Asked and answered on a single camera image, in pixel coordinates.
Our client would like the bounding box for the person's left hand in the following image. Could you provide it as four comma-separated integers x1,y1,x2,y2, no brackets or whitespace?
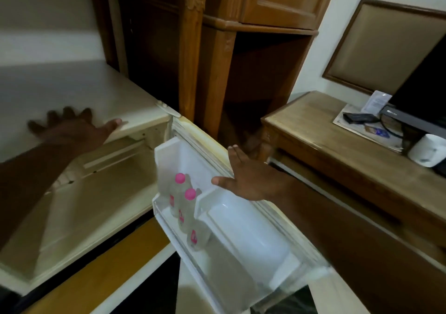
27,106,123,155

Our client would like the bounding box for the person's right hand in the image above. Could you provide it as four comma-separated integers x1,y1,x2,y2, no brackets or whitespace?
211,145,291,203

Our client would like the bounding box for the white fridge door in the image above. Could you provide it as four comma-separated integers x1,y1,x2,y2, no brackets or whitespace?
152,115,336,314

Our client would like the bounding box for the person's right forearm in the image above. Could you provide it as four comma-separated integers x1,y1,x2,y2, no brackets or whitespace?
273,174,446,314

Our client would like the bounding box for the person's left forearm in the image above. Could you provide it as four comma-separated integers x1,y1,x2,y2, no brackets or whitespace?
0,142,84,252

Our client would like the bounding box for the white mini fridge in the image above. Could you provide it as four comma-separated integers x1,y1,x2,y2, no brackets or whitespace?
0,59,182,297

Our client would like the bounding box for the clear water bottle pink label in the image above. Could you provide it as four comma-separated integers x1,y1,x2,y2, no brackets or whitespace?
177,188,198,235
187,219,212,252
169,173,193,219

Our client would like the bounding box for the wooden desk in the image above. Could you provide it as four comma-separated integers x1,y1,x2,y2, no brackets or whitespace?
259,91,446,267

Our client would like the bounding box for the carved wooden wardrobe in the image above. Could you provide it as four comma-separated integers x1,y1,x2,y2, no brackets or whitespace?
86,0,342,158

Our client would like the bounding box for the printed paper desk mat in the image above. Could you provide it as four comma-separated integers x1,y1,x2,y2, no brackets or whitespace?
332,103,405,153

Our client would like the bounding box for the black remote control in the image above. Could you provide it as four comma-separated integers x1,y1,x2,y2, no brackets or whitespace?
342,112,380,125

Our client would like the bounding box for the white leaflet card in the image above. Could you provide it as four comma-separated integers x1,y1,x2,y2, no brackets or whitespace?
360,90,393,116

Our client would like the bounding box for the white mug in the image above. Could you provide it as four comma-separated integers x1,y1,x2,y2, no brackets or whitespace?
407,134,446,168

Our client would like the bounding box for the black television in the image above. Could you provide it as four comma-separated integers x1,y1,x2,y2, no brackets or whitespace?
388,33,446,129

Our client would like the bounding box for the black cable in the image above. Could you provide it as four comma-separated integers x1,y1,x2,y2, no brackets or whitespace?
379,114,406,141

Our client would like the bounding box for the brown framed padded wall panel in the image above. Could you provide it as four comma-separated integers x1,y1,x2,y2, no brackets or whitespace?
322,0,446,97

